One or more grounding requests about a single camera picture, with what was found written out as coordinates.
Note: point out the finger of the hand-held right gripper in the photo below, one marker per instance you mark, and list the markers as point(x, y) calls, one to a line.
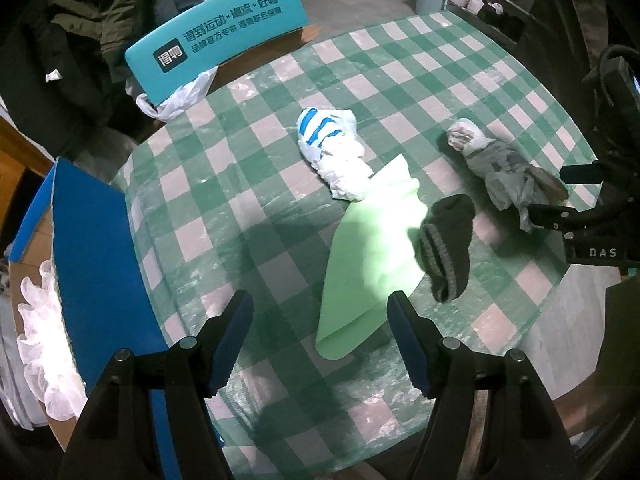
point(580, 174)
point(552, 216)

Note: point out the black jacket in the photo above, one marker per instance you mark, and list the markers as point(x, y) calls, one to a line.
point(50, 100)

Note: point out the white blue striped sock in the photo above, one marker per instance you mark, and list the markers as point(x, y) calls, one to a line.
point(330, 160)

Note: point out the blue cardboard box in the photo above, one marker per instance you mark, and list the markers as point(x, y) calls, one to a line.
point(100, 260)

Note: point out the dark grey sock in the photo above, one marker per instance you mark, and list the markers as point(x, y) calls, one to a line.
point(447, 245)

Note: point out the grey white sock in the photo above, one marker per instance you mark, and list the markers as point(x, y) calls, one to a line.
point(500, 165)

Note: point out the white plastic bag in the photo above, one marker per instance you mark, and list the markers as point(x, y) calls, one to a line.
point(185, 95)

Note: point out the teal printed box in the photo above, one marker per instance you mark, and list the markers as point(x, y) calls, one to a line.
point(225, 40)

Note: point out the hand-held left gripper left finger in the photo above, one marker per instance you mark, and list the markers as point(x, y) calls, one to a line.
point(232, 345)

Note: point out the light green sheet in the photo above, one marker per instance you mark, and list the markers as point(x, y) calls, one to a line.
point(370, 250)

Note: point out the olive green jacket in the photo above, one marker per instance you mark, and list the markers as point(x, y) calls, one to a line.
point(100, 5)

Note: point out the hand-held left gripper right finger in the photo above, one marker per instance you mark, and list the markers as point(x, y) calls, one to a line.
point(411, 345)

